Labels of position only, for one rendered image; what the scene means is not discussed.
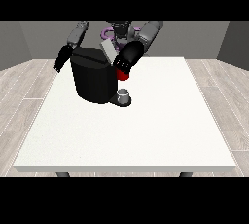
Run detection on red pod holder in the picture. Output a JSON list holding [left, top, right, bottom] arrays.
[[116, 68, 130, 82]]

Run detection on pale grey machine lid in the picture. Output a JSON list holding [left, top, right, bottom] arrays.
[[99, 38, 119, 63]]

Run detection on small grey cup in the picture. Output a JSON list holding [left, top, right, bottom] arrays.
[[117, 88, 131, 104]]

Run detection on grey robot trunk purple rings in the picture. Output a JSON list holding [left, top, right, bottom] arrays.
[[100, 21, 143, 49]]

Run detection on black coffee machine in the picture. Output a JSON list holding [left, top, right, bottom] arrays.
[[69, 47, 132, 108]]

